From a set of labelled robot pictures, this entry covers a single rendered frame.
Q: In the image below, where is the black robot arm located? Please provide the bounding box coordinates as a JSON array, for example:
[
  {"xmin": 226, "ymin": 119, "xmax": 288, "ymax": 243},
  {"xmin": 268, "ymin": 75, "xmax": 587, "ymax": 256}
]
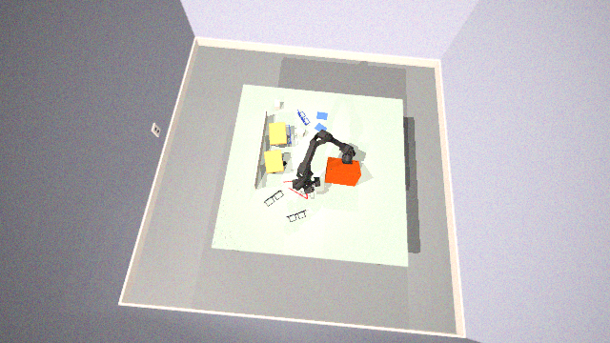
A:
[{"xmin": 292, "ymin": 130, "xmax": 356, "ymax": 194}]

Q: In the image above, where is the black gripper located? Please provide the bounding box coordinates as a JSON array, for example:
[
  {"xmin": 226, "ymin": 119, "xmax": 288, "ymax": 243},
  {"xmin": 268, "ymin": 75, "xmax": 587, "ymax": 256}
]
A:
[{"xmin": 292, "ymin": 177, "xmax": 320, "ymax": 187}]

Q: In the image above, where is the beige flat panel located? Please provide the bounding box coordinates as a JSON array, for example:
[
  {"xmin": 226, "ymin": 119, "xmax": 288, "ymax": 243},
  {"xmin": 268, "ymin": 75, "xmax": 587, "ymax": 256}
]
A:
[{"xmin": 253, "ymin": 110, "xmax": 268, "ymax": 191}]

